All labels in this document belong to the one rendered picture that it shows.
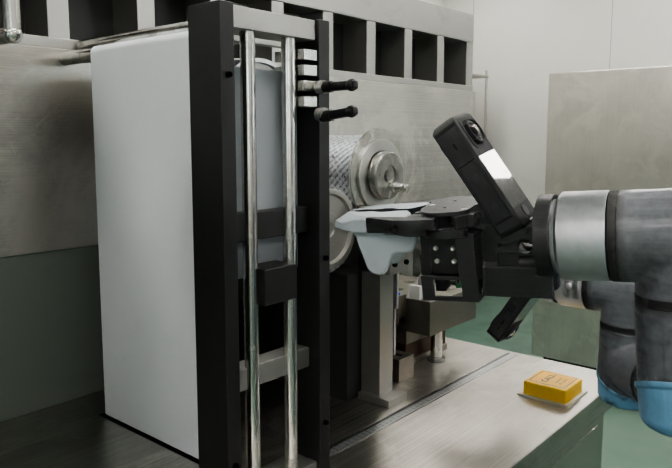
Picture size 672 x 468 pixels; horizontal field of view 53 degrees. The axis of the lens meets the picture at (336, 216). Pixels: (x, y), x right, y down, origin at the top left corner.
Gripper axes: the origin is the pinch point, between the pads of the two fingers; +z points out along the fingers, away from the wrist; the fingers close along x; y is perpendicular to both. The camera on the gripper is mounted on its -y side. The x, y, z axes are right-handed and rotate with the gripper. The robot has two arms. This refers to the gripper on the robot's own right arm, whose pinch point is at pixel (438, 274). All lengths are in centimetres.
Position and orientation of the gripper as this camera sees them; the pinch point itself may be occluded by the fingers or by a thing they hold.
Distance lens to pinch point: 110.6
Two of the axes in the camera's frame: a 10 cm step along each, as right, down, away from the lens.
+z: -7.6, -0.8, 6.4
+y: 0.0, -9.9, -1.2
